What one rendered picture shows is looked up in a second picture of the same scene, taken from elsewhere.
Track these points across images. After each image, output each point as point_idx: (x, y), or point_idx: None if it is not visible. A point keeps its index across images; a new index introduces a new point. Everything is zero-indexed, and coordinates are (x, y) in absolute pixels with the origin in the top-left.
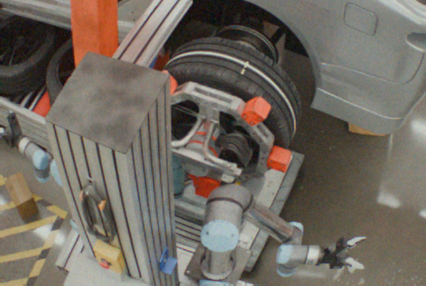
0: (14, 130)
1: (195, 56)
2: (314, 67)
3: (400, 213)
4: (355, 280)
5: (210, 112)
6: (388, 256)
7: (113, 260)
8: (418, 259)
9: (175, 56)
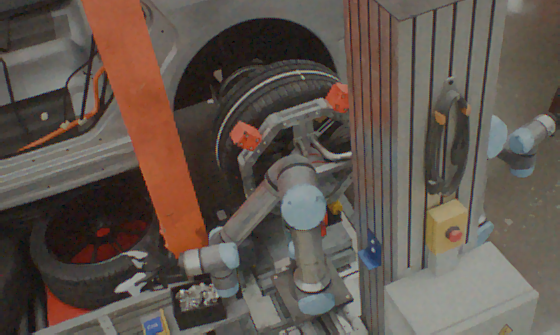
0: (164, 254)
1: (250, 97)
2: (331, 52)
3: None
4: (501, 225)
5: (304, 128)
6: (502, 187)
7: (464, 214)
8: (538, 168)
9: (224, 116)
